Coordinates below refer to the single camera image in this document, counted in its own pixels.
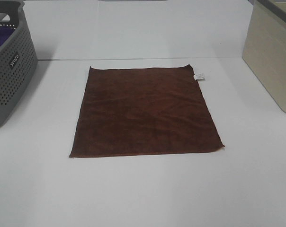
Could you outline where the brown towel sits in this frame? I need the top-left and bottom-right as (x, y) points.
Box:
(70, 65), (223, 158)

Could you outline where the beige storage box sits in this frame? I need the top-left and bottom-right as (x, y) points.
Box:
(242, 0), (286, 113)

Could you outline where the grey perforated laundry basket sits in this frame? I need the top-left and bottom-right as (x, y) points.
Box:
(0, 0), (37, 126)

